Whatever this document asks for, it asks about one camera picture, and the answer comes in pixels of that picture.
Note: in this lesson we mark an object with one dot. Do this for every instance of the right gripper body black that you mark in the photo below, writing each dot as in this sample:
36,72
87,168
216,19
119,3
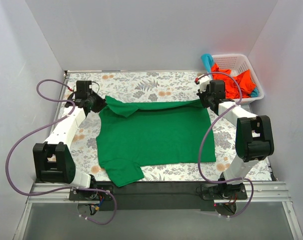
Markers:
205,98

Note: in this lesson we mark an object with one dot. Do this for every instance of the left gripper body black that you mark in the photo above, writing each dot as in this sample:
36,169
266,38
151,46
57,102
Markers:
97,103

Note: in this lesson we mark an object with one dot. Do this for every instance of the green t shirt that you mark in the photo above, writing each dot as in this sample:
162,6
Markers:
138,134

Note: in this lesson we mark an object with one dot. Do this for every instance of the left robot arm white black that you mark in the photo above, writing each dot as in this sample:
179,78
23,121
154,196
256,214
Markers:
52,158

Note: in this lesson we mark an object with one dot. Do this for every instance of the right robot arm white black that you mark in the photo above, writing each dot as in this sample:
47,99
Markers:
253,140

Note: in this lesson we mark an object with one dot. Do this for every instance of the light blue t shirt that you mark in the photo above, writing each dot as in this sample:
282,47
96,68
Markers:
207,61

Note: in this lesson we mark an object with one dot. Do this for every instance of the white plastic basket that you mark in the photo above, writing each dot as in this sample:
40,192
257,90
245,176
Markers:
239,63

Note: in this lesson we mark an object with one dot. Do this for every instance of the floral table mat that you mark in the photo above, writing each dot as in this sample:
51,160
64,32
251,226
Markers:
147,87

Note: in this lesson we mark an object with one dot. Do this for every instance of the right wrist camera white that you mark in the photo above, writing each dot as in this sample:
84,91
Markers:
203,82

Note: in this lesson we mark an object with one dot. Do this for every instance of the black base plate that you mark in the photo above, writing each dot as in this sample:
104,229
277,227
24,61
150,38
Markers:
159,195

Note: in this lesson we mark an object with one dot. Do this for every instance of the aluminium frame rail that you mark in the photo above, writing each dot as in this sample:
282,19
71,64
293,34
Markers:
270,216

